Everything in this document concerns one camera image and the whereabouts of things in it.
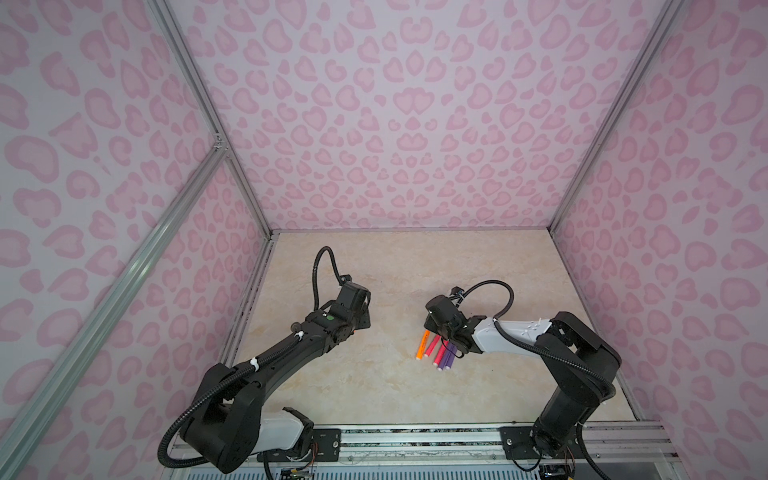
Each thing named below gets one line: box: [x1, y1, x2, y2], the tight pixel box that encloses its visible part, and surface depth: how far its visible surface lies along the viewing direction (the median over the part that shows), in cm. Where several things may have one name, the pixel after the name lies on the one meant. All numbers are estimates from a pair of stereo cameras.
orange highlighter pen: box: [415, 330, 431, 360], surface depth 92 cm
